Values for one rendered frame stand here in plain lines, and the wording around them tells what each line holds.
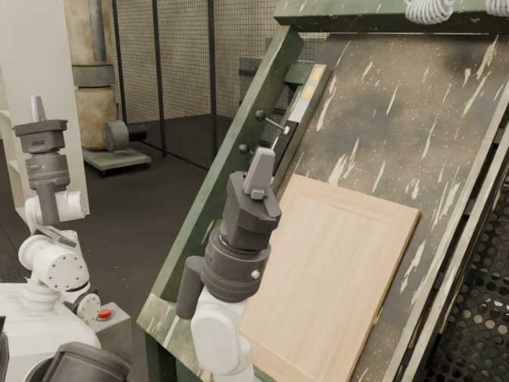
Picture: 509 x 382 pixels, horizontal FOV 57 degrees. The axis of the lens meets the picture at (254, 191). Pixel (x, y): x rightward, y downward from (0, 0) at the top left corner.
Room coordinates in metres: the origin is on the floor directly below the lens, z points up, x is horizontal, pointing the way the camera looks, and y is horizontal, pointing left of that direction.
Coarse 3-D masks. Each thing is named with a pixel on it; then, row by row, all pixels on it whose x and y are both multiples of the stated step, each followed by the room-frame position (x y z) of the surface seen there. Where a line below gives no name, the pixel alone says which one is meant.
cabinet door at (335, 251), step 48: (288, 192) 1.40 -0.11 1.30; (336, 192) 1.29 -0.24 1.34; (288, 240) 1.29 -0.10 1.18; (336, 240) 1.20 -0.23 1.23; (384, 240) 1.11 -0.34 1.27; (288, 288) 1.19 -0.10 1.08; (336, 288) 1.10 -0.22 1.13; (384, 288) 1.03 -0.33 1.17; (288, 336) 1.09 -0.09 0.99; (336, 336) 1.02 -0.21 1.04
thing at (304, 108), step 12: (312, 72) 1.63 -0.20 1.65; (324, 72) 1.60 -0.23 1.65; (312, 84) 1.60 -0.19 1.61; (324, 84) 1.61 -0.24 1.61; (300, 96) 1.60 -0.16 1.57; (312, 96) 1.57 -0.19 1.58; (300, 108) 1.56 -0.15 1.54; (312, 108) 1.57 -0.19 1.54; (300, 120) 1.53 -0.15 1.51; (300, 132) 1.53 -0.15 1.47; (288, 156) 1.49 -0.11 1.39; (276, 180) 1.45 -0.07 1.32
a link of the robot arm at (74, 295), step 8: (80, 256) 1.03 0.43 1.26; (88, 272) 1.05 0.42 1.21; (80, 280) 1.01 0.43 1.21; (88, 280) 1.04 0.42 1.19; (72, 288) 1.00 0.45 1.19; (80, 288) 1.01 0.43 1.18; (88, 288) 1.02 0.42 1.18; (96, 288) 1.03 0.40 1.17; (72, 296) 0.99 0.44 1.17; (80, 296) 0.99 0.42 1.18
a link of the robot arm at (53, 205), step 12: (36, 180) 0.99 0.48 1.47; (48, 180) 0.99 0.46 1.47; (60, 180) 1.00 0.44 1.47; (36, 192) 1.00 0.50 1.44; (48, 192) 0.96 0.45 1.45; (60, 192) 1.01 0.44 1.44; (72, 192) 1.03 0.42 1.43; (36, 204) 0.98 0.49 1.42; (48, 204) 0.95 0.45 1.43; (60, 204) 0.99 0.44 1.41; (72, 204) 0.99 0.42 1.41; (84, 204) 1.05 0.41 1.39; (36, 216) 0.97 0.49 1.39; (48, 216) 0.94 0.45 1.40; (60, 216) 0.99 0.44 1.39; (72, 216) 0.99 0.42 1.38; (84, 216) 1.02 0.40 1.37
